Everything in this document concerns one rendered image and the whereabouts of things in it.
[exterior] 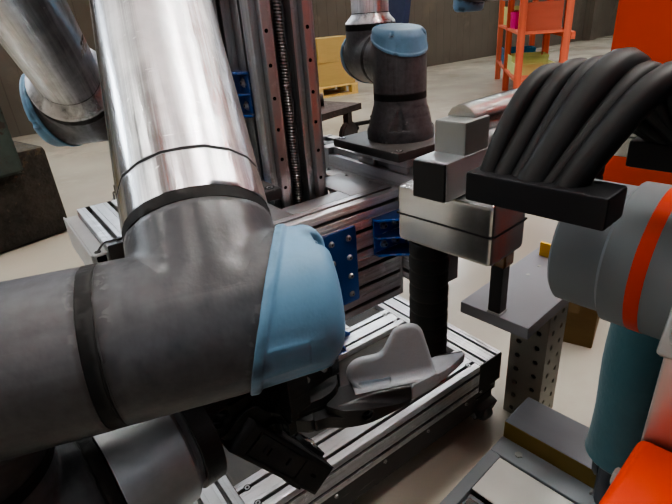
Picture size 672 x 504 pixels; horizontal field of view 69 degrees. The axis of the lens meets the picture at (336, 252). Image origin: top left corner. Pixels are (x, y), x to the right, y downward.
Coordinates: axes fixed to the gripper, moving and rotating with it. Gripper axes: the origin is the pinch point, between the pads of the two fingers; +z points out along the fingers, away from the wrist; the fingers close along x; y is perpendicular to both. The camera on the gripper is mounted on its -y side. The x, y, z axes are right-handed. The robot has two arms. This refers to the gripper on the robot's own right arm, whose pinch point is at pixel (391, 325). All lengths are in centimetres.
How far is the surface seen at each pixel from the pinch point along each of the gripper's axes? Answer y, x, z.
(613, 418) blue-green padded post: -25.1, -11.1, 30.1
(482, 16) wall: 6, 597, 970
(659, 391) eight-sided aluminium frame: 8.2, -20.8, -4.9
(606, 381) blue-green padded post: -20.3, -9.3, 30.6
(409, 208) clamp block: 10.2, 0.0, 2.6
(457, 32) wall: -19, 606, 894
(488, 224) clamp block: 10.6, -7.3, 2.6
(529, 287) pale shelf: -37, 23, 75
